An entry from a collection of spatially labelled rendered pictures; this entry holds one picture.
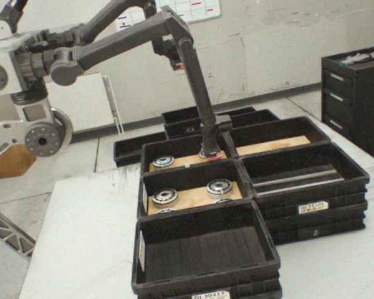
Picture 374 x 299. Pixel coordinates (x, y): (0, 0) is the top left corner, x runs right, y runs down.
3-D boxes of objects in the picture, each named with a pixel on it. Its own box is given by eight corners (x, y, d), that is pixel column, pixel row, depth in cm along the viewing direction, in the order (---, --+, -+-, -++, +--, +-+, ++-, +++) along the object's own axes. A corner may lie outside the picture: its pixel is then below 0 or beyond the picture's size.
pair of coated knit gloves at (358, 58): (346, 66, 253) (346, 62, 252) (331, 61, 270) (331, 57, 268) (379, 60, 255) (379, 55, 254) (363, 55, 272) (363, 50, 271)
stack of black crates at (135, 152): (128, 213, 263) (113, 159, 243) (127, 192, 289) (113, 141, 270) (182, 200, 266) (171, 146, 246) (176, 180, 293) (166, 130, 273)
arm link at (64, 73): (176, -6, 110) (182, 10, 103) (189, 31, 120) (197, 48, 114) (45, 52, 114) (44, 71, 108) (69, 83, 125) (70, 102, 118)
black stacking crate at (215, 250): (140, 320, 99) (131, 290, 94) (144, 247, 126) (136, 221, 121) (283, 294, 99) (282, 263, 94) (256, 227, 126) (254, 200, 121)
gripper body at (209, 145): (215, 143, 159) (213, 128, 156) (220, 153, 150) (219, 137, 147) (201, 146, 159) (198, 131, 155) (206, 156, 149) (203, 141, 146)
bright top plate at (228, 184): (209, 195, 139) (209, 194, 139) (204, 182, 148) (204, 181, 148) (234, 190, 140) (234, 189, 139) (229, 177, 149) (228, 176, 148)
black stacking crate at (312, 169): (257, 226, 126) (255, 199, 121) (239, 182, 153) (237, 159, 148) (369, 206, 126) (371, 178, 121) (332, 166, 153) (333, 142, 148)
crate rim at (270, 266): (132, 296, 95) (129, 289, 94) (137, 225, 121) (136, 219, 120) (282, 269, 95) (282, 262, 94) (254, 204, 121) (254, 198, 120)
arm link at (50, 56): (38, 52, 112) (37, 62, 108) (71, 45, 113) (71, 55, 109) (48, 75, 119) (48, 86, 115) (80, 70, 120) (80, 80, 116)
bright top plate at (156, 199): (150, 205, 140) (150, 204, 140) (154, 190, 149) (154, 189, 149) (176, 202, 139) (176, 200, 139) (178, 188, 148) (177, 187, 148)
